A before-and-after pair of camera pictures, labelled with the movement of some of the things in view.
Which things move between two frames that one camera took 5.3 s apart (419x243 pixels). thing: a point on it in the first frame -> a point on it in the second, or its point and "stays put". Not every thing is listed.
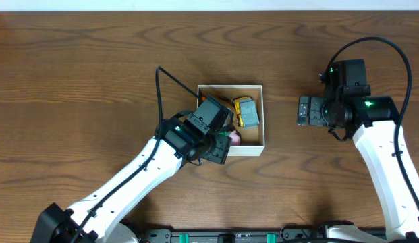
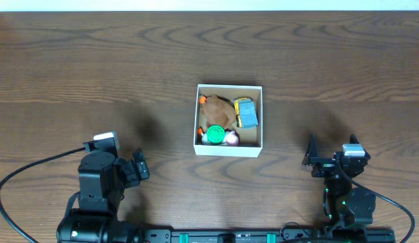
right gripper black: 315,117 -> 325,165
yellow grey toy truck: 247,112 stays put
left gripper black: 219,148 -> 140,167
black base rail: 241,235 stays put
